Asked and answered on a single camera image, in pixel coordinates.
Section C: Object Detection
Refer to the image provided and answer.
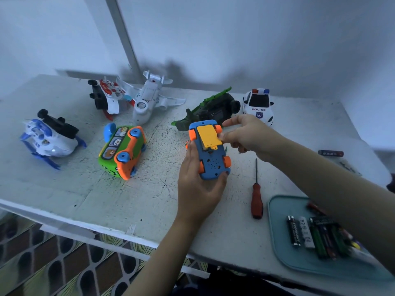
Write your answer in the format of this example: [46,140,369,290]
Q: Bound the person's left hand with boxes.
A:
[177,141,228,227]

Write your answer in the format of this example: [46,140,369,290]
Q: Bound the person's right hand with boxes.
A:
[217,114,286,164]

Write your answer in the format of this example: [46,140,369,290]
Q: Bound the black white toy car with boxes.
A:
[242,88,275,127]

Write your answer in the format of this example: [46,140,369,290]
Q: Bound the yellow orange toy car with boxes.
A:
[185,119,233,182]

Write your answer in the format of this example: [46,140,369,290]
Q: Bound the yellow battery cover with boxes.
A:
[196,124,223,151]

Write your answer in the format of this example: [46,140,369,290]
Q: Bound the dark green toy helicopter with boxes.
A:
[171,87,242,132]

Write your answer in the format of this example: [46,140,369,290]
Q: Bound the red screwdriver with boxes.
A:
[250,158,264,220]

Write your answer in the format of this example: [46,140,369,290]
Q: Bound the black red battery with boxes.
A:
[318,149,345,158]

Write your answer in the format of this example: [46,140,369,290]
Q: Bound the green orange toy car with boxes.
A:
[98,123,148,181]

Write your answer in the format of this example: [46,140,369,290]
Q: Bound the white grey battery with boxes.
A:
[339,158,362,178]

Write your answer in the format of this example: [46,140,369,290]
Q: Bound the white toy airplane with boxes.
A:
[116,71,186,126]

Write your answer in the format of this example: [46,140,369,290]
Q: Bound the teal container lid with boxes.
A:
[267,194,395,283]

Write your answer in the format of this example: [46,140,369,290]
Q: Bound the clear plastic container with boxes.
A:
[309,135,393,196]

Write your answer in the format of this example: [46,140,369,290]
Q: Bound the pile of batteries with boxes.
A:
[286,203,366,260]

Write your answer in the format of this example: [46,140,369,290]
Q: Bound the red white toy vehicle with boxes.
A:
[88,77,132,121]

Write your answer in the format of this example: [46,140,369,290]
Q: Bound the white blue toy vehicle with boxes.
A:
[20,109,88,171]

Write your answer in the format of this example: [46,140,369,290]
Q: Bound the person's right forearm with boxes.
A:
[268,135,395,275]

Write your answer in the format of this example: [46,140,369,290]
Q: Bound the person's left forearm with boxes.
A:
[123,215,207,296]

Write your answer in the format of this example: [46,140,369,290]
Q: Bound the person's dark trousers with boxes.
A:
[173,265,291,296]

